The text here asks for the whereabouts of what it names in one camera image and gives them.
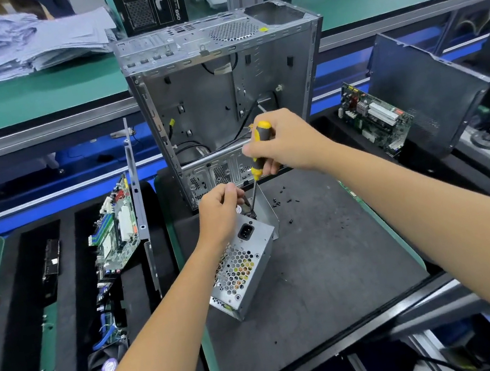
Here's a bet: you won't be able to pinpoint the green board with white parts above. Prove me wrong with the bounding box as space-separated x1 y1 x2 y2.
333 72 422 166

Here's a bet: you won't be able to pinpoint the black cardboard box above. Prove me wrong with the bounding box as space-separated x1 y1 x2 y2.
111 0 190 40

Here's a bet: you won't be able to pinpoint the silver metal computer case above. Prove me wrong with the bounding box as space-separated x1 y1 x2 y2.
109 0 350 222

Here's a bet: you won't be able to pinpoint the small black rectangular component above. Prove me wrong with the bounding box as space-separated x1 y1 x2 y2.
37 237 67 281

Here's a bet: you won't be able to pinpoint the person's left hand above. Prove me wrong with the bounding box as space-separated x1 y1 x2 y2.
188 180 259 258

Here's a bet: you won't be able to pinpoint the dark grey case side panel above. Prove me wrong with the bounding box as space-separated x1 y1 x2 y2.
118 117 164 299

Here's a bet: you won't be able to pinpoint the person's right hand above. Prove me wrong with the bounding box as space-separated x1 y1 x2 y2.
236 100 342 184

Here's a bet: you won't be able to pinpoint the blue data cables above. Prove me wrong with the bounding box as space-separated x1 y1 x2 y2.
87 303 130 353

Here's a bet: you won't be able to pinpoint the green conveyor belt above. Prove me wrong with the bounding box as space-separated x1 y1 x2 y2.
0 0 490 141

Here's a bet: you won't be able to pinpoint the green motherboard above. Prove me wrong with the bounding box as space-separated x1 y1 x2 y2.
80 173 145 279

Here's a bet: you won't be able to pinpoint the black foam tray with recess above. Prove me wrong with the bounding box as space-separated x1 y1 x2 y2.
308 89 490 242

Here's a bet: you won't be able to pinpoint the person's right forearm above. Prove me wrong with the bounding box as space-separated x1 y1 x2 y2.
317 116 490 371

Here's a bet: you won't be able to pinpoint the scattered small black screws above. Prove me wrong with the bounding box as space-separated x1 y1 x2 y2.
268 180 313 223

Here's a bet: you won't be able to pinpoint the large black metal panel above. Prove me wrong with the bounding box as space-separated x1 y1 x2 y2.
360 16 490 169

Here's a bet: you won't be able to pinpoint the black foam work mat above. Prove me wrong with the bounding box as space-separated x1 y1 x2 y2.
152 130 445 371

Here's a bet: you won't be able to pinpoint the stack of grey paper sheets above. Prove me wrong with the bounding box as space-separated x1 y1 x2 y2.
0 0 126 90

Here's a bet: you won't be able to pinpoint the grey metal conveyor rail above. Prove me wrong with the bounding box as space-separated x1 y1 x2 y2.
0 0 490 169

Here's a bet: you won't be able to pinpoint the person's left forearm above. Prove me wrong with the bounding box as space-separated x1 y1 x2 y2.
52 241 240 371

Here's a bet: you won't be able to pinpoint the black foam tray with slots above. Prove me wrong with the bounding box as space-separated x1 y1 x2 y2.
0 193 211 371

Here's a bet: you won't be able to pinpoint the yellow black handled screwdriver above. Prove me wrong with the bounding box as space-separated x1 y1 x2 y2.
230 118 288 218

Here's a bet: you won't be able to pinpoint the silver power supply unit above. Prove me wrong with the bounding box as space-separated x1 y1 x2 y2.
192 178 296 326

